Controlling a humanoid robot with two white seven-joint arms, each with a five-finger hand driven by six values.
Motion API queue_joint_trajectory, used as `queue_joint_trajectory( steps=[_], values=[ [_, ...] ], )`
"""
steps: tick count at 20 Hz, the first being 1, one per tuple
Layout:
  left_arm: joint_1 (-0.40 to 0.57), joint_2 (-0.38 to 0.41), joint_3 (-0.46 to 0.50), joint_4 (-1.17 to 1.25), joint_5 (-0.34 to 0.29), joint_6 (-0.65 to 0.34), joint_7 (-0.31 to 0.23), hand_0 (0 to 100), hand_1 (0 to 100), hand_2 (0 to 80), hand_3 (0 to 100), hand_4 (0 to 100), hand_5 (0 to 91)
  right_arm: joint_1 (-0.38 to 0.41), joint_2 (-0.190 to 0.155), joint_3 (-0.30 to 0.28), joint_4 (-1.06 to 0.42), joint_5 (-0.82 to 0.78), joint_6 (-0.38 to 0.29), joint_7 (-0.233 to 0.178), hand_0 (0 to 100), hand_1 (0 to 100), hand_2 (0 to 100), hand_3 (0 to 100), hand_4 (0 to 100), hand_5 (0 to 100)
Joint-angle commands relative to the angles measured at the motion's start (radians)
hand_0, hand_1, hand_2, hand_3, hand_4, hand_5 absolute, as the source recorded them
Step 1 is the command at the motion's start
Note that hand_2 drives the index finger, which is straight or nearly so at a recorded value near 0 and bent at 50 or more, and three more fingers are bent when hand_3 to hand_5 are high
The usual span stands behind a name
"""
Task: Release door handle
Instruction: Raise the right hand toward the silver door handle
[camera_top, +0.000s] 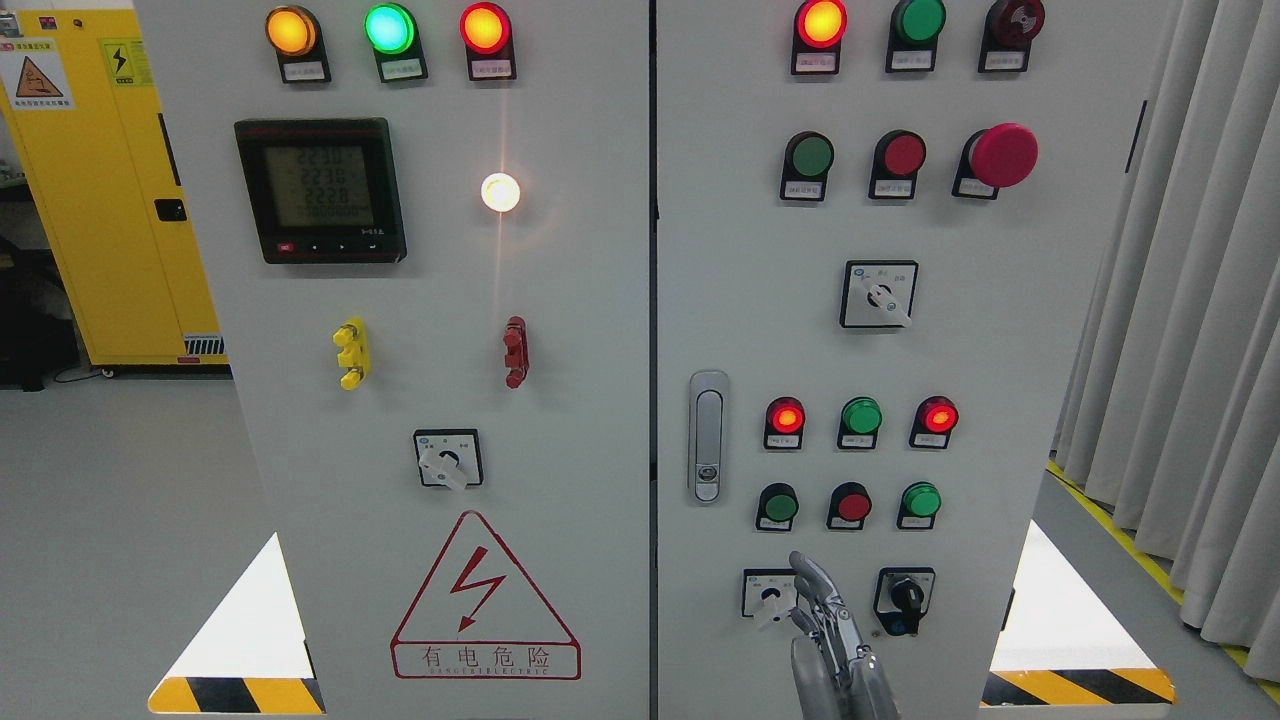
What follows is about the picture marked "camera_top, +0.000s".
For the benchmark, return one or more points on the green push button lower left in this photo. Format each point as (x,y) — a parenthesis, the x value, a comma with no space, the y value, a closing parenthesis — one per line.
(776,508)

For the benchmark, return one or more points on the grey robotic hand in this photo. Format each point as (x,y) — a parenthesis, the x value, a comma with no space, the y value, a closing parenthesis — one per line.
(836,674)

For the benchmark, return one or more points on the upper right rotary switch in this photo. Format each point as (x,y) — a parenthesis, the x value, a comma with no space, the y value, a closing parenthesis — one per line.
(878,294)

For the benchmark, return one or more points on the white lit indicator light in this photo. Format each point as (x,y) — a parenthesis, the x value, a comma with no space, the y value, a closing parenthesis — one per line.
(500,192)

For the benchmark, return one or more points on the black key selector switch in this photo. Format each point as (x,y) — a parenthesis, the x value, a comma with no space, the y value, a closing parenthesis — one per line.
(902,598)

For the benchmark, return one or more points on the left door rotary switch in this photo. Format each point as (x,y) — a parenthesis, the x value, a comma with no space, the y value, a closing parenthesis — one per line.
(449,458)

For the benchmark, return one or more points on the silver door handle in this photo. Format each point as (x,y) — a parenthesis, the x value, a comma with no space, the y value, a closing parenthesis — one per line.
(708,392)

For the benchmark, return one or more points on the red push button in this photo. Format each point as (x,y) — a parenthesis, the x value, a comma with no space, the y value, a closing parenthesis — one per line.
(849,507)
(897,160)

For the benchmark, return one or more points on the digital power meter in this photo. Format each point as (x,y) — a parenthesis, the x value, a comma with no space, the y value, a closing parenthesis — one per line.
(322,190)

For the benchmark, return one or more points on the red lit light middle left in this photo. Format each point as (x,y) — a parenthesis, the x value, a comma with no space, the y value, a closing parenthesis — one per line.
(784,423)

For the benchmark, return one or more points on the red lit light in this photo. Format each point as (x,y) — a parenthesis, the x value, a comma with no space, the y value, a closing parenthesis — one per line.
(934,421)
(784,423)

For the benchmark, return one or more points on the red indicator light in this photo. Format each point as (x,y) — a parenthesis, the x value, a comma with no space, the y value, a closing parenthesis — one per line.
(819,27)
(487,33)

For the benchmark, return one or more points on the red indicator light left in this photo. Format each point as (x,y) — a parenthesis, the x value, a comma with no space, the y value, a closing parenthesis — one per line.
(487,33)

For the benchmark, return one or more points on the red push button upper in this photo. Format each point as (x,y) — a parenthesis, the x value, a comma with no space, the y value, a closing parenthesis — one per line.
(897,160)

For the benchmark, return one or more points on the green indicator light left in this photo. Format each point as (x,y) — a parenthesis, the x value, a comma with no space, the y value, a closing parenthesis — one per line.
(396,43)

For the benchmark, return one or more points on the red push button lower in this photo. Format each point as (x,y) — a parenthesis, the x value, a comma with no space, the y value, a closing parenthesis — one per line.
(849,507)

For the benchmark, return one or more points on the orange indicator light left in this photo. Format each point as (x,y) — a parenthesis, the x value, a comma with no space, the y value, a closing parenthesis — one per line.
(298,42)

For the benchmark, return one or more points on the green indicator light right top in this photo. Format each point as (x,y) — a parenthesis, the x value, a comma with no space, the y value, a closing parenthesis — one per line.
(912,41)

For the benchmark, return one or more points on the red electric hazard sign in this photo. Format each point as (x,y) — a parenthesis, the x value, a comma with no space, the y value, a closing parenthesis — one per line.
(479,616)

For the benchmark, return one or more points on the green push button lower right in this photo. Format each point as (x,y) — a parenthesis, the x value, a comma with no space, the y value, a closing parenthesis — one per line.
(919,506)

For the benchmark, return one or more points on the left cabinet door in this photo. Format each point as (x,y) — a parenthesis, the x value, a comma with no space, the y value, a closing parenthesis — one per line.
(565,455)

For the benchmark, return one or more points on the yellow terminal connector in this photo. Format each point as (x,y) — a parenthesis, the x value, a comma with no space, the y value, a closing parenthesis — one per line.
(353,356)

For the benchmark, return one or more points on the red indicator light right top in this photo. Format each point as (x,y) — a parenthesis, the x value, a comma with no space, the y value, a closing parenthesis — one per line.
(819,27)

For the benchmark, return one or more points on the red emergency stop button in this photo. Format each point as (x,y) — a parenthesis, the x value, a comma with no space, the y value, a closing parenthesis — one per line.
(995,158)

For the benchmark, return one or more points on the grey curtain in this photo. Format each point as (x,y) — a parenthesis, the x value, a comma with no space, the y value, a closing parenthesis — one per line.
(1172,412)

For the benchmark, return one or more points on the lower white rotary switch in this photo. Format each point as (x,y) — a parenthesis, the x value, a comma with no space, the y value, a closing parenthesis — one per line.
(768,595)

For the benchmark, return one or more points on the yellow safety cabinet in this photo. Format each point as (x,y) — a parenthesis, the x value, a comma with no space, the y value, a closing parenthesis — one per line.
(80,99)

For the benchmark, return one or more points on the green light middle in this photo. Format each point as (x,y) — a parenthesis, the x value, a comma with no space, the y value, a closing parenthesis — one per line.
(859,424)

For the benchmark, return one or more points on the green push button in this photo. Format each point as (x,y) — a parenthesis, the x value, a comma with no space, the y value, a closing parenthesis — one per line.
(919,506)
(776,508)
(806,162)

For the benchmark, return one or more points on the red terminal connector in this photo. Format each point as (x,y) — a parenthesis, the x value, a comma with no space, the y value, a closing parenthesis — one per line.
(517,359)

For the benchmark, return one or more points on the red lit light middle right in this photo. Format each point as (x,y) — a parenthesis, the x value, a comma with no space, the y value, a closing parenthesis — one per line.
(934,421)

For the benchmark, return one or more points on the green indicator light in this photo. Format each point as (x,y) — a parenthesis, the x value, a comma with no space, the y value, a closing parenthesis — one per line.
(912,41)
(396,43)

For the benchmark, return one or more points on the right cabinet door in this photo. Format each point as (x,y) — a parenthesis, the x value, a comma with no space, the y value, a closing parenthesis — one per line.
(752,285)

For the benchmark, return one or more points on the cabinet door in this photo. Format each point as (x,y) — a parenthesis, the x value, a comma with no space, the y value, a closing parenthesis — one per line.
(752,285)
(565,455)

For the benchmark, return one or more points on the dark red buzzer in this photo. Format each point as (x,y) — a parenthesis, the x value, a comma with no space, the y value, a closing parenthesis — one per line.
(1009,31)

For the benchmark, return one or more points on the green push button upper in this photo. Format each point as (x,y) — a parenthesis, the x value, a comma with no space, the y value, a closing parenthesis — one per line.
(806,162)

